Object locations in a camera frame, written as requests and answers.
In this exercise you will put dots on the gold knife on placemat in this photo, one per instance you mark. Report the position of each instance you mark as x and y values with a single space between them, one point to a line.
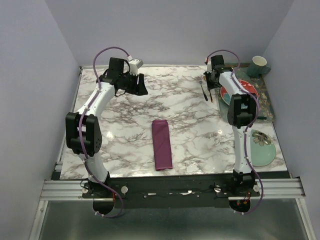
234 65

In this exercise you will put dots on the red and teal plate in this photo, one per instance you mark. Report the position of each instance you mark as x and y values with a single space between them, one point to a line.
248 87

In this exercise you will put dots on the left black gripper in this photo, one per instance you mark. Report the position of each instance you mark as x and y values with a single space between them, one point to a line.
139 89

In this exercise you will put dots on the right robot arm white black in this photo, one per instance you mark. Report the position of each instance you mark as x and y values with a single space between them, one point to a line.
242 113

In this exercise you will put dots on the aluminium frame rail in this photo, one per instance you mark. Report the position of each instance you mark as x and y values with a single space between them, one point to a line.
63 214

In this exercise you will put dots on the purple cloth napkin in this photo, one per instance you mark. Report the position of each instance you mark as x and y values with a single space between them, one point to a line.
161 145

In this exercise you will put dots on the silver fork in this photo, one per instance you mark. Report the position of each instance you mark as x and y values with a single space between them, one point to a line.
200 81

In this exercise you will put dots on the dark teal mug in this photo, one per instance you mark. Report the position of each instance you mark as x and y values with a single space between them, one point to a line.
258 66

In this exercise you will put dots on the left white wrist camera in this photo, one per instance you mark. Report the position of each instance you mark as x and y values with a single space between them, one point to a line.
134 66

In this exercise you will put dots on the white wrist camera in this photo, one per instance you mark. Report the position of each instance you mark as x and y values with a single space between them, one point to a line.
209 67
134 66

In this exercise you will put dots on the green handled knife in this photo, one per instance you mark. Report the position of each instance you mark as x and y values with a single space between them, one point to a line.
262 117

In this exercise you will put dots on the floral teal placemat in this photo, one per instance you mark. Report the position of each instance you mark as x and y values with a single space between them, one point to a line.
265 105

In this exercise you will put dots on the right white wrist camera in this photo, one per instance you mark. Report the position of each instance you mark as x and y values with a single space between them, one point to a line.
209 67

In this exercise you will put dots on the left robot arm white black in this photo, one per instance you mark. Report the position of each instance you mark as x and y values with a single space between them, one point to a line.
83 133

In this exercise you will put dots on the light green plate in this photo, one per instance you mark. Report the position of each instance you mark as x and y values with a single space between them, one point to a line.
263 150

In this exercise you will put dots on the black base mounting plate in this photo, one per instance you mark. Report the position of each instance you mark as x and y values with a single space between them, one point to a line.
168 192

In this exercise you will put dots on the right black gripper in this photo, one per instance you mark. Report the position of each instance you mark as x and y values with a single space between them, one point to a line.
210 86

